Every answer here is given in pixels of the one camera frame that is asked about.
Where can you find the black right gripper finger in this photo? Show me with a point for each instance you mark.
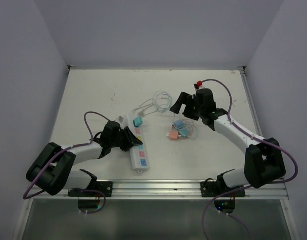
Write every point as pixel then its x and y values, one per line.
pixel 184 99
pixel 190 111

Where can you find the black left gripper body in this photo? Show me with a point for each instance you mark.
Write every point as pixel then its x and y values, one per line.
pixel 118 141

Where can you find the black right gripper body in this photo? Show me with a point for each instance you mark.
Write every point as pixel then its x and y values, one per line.
pixel 201 110

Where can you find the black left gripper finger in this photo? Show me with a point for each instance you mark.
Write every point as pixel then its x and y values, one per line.
pixel 130 138
pixel 126 145

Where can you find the teal dual usb charger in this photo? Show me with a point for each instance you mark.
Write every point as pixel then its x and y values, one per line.
pixel 138 121

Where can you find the light blue charger plug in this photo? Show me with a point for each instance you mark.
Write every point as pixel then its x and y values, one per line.
pixel 179 124

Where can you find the white power strip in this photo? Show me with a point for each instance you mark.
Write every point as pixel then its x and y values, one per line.
pixel 139 156

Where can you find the mint green charger plug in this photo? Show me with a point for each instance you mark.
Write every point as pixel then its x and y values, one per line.
pixel 184 133

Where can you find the orange charger plug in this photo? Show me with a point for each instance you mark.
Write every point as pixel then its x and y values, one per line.
pixel 173 135

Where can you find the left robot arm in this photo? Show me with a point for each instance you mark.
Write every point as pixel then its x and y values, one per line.
pixel 51 170

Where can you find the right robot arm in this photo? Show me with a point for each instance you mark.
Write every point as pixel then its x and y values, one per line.
pixel 263 162

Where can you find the aluminium table rail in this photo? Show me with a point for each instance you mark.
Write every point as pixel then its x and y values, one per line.
pixel 183 190

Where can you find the right side aluminium rail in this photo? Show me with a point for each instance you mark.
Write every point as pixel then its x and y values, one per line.
pixel 243 75

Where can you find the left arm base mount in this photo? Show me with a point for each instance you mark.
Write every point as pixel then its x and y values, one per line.
pixel 93 197

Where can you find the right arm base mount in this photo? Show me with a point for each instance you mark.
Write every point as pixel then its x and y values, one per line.
pixel 218 188

